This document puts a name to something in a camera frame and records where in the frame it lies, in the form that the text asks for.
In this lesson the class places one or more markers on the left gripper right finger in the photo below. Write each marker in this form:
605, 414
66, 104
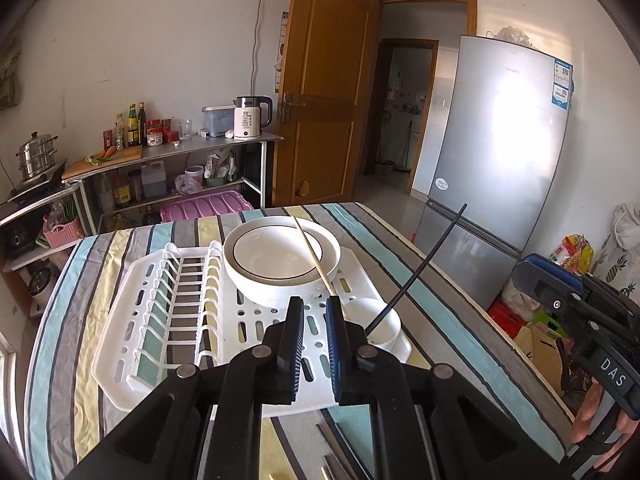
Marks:
363, 375

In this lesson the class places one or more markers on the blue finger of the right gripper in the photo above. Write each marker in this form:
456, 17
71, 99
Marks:
553, 295
555, 267

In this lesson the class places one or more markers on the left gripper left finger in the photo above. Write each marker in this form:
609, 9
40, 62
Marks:
266, 374

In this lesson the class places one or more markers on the black chopstick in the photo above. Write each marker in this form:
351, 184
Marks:
368, 330
343, 452

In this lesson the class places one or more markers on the wooden chopstick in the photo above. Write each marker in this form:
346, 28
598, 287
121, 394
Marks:
324, 278

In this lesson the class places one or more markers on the metal kitchen shelf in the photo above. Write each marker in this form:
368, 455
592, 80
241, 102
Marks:
89, 210

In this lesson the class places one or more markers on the red cardboard box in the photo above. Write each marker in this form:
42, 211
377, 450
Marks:
510, 322

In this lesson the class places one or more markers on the white utensil cup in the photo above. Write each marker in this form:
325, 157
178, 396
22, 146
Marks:
364, 310

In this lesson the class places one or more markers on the white plastic bag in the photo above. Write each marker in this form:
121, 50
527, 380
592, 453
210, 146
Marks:
626, 225

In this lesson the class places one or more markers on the white plastic dish rack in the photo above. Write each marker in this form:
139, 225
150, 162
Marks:
178, 306

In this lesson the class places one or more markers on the white ceramic bowl stack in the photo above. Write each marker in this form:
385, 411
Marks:
268, 261

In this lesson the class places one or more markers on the silver refrigerator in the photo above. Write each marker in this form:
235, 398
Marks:
502, 144

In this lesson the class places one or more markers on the pink plastic storage box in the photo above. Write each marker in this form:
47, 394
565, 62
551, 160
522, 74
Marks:
204, 206

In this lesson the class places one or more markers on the striped tablecloth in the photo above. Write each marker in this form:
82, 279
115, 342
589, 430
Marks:
66, 413

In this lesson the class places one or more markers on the white oil jug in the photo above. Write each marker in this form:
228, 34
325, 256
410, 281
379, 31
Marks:
153, 179

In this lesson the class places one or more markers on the pink small basket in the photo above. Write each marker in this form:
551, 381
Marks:
63, 234

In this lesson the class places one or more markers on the grey plastic container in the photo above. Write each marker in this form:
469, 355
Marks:
218, 119

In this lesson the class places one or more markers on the white electric kettle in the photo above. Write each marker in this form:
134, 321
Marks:
252, 114

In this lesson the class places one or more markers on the wooden cutting board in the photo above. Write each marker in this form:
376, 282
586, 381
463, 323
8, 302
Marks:
92, 163

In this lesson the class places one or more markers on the induction cooker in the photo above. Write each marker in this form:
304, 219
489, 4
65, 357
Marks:
38, 186

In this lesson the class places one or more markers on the green label oil bottle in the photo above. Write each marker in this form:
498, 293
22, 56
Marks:
132, 126

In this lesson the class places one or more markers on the dark sauce bottle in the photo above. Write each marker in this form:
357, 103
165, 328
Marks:
142, 124

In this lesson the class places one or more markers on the steel steamer pot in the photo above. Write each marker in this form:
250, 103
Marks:
37, 155

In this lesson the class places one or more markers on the wooden door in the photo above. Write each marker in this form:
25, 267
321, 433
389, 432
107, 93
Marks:
324, 96

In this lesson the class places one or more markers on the green curtain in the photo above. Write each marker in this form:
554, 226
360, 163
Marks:
10, 89

